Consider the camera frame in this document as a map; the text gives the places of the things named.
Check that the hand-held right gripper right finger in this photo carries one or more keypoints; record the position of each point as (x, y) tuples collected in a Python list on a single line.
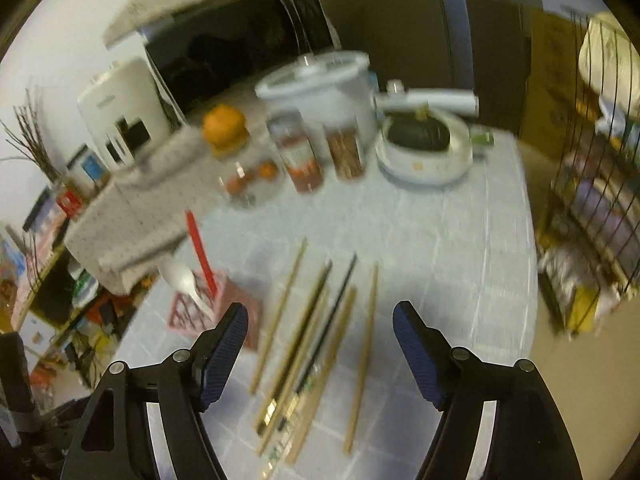
[(417, 355)]

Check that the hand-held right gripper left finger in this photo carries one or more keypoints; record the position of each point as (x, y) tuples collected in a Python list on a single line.
[(227, 355)]

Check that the wooden chopstick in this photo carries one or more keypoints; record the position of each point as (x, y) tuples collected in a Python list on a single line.
[(280, 322), (364, 350), (327, 370)]

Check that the pink utensil holder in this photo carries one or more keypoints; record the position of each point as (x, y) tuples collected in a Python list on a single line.
[(187, 316)]

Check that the black chopstick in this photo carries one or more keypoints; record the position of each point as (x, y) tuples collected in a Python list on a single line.
[(327, 332), (300, 337)]

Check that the white plastic spoon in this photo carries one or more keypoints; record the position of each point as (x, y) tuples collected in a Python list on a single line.
[(177, 277)]

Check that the red chopstick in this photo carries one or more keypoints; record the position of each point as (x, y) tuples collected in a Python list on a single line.
[(200, 251)]

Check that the grey checkered tablecloth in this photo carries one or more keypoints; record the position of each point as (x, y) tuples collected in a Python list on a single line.
[(440, 240)]

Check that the glass jar with cork lid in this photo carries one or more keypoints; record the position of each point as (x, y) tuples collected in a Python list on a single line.
[(250, 182)]

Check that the floral cabinet cloth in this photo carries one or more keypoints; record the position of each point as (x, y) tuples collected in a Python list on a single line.
[(140, 200)]

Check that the white electric pot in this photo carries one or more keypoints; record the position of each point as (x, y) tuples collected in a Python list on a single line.
[(425, 167)]

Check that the cluttered shelf unit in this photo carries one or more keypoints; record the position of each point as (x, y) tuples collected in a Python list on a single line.
[(45, 280)]

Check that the plastic jar with red contents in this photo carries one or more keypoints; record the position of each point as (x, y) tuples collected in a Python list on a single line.
[(299, 160)]

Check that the plastic jar with brown snacks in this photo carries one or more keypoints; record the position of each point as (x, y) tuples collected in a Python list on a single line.
[(345, 156)]

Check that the clear jar with red label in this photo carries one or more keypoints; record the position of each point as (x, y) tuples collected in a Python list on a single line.
[(69, 201)]

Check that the dark green pumpkin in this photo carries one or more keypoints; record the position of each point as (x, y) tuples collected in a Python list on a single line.
[(419, 132)]

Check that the small green box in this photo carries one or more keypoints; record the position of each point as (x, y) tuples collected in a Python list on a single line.
[(481, 138)]

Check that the mandarin orange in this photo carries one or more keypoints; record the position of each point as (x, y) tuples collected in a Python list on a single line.
[(225, 125)]

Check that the clear container with blue label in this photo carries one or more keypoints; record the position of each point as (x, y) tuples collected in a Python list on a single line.
[(90, 167)]

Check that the white rice cooker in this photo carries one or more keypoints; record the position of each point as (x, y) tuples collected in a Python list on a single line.
[(330, 92)]

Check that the white air fryer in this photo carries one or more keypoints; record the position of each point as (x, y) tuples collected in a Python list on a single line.
[(132, 92)]

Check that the dried twigs bundle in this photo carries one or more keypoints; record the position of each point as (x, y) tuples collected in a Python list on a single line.
[(31, 146)]

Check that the black microwave oven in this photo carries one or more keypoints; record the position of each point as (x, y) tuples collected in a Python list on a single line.
[(225, 55)]

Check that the cardboard box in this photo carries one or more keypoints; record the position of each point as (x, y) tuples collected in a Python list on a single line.
[(550, 85)]

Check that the grey refrigerator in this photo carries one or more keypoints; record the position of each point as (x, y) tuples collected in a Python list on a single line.
[(400, 20)]

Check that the white plastic bag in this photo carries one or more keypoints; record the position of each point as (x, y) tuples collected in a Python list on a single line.
[(605, 50)]

